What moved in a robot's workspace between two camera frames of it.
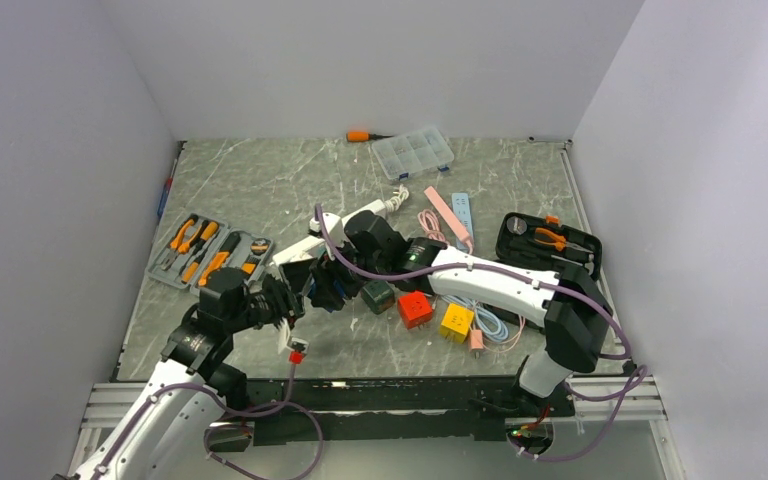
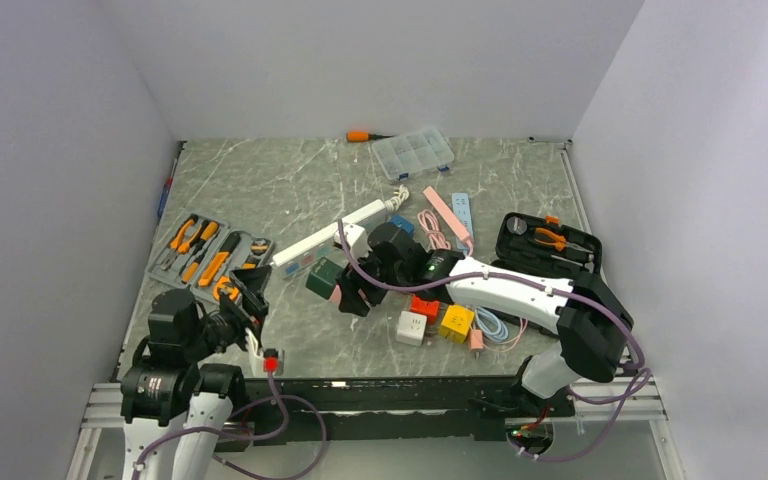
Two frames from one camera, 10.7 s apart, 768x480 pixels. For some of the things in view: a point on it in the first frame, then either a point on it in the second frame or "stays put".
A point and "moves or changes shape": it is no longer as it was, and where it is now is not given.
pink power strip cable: (431, 227) stays put
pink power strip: (447, 214) stays put
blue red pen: (165, 192) stays put
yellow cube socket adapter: (456, 323) stays put
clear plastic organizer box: (412, 153) stays put
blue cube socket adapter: (339, 288) moves or changes shape
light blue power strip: (461, 208) stays put
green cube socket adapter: (379, 296) moves or changes shape
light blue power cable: (490, 324) stays put
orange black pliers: (179, 243) stays put
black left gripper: (289, 305) → (251, 283)
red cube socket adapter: (415, 309) moves or changes shape
